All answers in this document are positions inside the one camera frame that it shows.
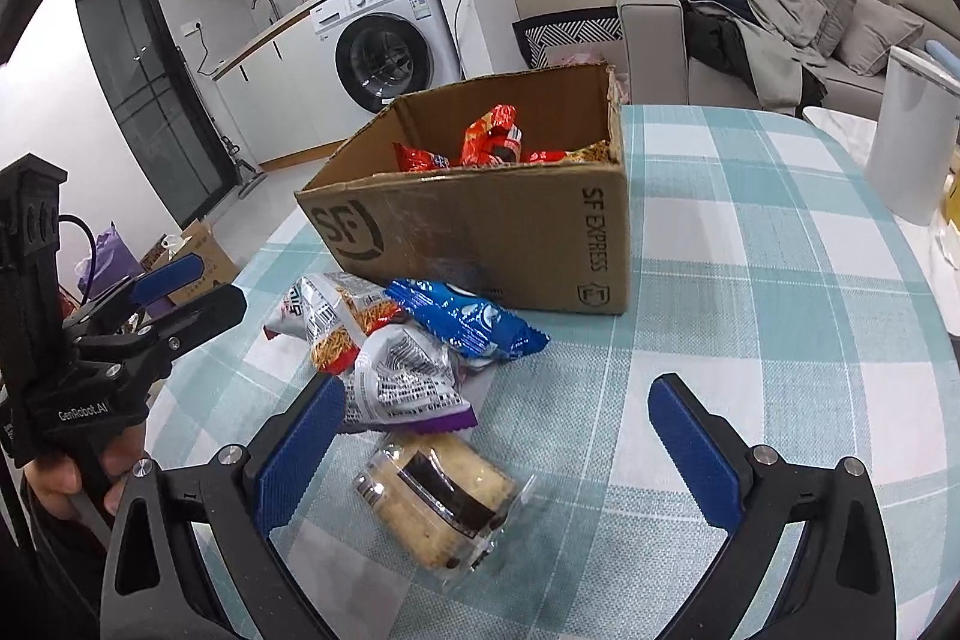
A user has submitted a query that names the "orange noodle snack bag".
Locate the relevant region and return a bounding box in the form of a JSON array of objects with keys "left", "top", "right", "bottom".
[{"left": 262, "top": 271, "right": 404, "bottom": 375}]

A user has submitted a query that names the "silver purple snack bag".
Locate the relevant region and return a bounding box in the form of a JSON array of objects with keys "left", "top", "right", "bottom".
[{"left": 340, "top": 323, "right": 477, "bottom": 434}]

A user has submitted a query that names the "blue Oreo snack pack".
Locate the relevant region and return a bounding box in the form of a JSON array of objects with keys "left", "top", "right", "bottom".
[{"left": 386, "top": 280, "right": 550, "bottom": 364}]

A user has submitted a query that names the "clear pack of biscuits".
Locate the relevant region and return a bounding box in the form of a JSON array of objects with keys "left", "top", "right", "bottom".
[{"left": 353, "top": 432, "right": 537, "bottom": 583}]

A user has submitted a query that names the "red Oreo snack pack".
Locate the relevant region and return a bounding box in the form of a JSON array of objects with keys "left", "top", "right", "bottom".
[{"left": 459, "top": 104, "right": 523, "bottom": 167}]

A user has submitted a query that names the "white red snack bag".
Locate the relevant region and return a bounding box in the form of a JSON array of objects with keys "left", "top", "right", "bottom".
[{"left": 524, "top": 140, "right": 610, "bottom": 164}]

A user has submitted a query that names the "person's left hand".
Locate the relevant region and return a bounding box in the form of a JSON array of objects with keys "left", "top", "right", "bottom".
[{"left": 23, "top": 422, "right": 146, "bottom": 521}]

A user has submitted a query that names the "purple bag on floor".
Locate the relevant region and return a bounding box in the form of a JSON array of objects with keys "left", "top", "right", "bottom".
[{"left": 76, "top": 223, "right": 149, "bottom": 299}]

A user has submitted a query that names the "small cardboard box on floor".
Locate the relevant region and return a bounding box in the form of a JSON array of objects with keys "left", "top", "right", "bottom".
[{"left": 142, "top": 220, "right": 239, "bottom": 305}]

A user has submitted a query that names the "black framed glass door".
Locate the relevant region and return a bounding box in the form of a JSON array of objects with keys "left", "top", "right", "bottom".
[{"left": 76, "top": 0, "right": 238, "bottom": 226}]

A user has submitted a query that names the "red snack bag in box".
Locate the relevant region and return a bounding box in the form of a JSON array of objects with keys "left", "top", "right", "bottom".
[{"left": 394, "top": 143, "right": 451, "bottom": 172}]

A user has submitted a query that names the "kitchen faucet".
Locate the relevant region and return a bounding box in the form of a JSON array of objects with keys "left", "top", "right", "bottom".
[{"left": 251, "top": 0, "right": 281, "bottom": 29}]

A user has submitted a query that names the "teal plaid tablecloth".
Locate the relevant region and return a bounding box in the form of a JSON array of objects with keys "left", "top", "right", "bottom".
[{"left": 145, "top": 102, "right": 960, "bottom": 640}]

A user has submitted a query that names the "white front-load washing machine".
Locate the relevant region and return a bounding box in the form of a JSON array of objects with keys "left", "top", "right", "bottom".
[{"left": 309, "top": 0, "right": 462, "bottom": 115}]

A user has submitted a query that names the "brown SF Express cardboard box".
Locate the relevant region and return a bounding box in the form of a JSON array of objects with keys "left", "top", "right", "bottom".
[{"left": 296, "top": 65, "right": 630, "bottom": 315}]

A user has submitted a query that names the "yellow object on table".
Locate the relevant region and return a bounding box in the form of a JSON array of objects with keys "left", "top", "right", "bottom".
[{"left": 940, "top": 146, "right": 960, "bottom": 226}]

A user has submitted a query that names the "black patterned basket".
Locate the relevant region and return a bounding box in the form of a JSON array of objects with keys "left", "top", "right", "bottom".
[{"left": 512, "top": 7, "right": 623, "bottom": 68}]

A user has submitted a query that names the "white cylindrical trash bin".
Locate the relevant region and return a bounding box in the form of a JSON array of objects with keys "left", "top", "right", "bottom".
[{"left": 864, "top": 47, "right": 958, "bottom": 226}]

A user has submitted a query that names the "pink cloth on floor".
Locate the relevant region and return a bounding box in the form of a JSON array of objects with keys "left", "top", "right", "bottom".
[{"left": 548, "top": 52, "right": 607, "bottom": 67}]

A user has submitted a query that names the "pile of dark clothes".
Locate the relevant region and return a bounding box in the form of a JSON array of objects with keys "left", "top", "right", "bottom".
[{"left": 682, "top": 0, "right": 828, "bottom": 115}]

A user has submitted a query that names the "grey sofa cushion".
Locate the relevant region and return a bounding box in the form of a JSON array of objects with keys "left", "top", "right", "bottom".
[{"left": 835, "top": 0, "right": 924, "bottom": 76}]

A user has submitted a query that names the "grey fabric sofa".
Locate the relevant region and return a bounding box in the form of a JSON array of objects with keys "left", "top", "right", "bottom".
[{"left": 617, "top": 0, "right": 958, "bottom": 119}]

